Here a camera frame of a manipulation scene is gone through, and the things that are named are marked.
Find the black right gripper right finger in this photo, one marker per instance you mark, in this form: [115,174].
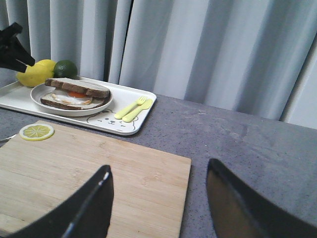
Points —
[238,211]

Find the lemon slice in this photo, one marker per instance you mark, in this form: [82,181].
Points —
[36,132]

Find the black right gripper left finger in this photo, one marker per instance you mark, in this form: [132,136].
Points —
[85,214]

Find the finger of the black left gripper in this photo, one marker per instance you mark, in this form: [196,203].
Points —
[12,54]

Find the wooden cutting board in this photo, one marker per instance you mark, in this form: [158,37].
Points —
[149,185]

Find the bottom bread slice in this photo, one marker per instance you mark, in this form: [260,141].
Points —
[96,102]

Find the yellow plastic fork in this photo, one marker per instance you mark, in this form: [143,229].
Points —
[129,108]

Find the grey curtain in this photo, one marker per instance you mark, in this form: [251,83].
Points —
[252,56]

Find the white round plate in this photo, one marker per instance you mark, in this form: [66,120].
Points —
[41,90]

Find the fried egg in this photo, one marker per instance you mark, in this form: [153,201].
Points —
[62,96]

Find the white bread slice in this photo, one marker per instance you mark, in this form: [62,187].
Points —
[79,86]

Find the yellow plastic knife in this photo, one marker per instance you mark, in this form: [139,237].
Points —
[130,116]

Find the yellow lemon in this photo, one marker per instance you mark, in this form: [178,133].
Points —
[37,74]

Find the green lime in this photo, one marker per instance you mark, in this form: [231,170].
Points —
[65,68]

